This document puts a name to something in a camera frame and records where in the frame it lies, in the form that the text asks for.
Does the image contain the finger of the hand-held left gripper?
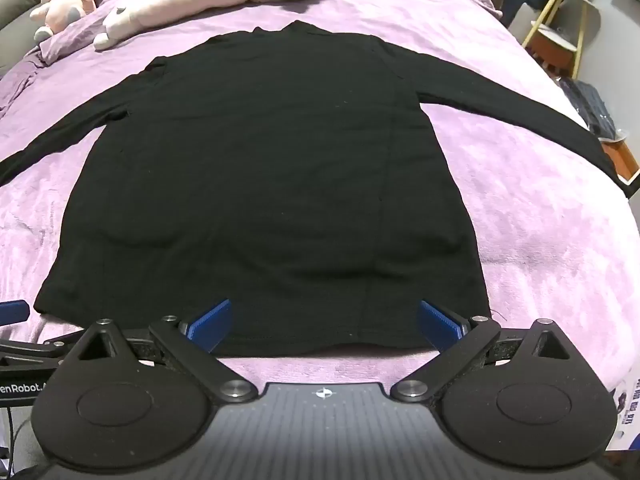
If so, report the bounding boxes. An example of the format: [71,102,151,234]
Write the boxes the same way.
[0,329,87,362]
[0,299,29,326]

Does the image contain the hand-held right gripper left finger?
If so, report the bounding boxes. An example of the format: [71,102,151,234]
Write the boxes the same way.
[69,298,259,404]

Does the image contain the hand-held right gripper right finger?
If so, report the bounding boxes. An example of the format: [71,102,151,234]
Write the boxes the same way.
[392,299,587,404]

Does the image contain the black long-sleeved shirt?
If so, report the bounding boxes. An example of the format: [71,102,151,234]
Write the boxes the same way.
[0,20,629,359]

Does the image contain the dark folded clothes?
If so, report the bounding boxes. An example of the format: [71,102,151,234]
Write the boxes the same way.
[557,76,632,142]

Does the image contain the dark clothes heap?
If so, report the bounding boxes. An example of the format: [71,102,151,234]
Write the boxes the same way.
[499,0,557,29]

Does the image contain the purple bed blanket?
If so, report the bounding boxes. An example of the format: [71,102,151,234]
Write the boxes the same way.
[0,0,640,397]

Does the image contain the white printed box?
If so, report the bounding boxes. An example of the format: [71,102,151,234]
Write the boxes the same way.
[604,360,640,454]

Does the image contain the wooden drawer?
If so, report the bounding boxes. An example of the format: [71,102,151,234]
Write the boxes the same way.
[599,132,640,187]

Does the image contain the yellow side table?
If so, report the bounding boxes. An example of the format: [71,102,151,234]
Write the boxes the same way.
[522,0,599,81]

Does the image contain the long pink plush toy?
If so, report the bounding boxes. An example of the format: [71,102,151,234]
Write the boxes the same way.
[93,0,282,51]

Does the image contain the black cable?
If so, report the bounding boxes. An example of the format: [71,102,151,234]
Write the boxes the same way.
[0,402,32,463]

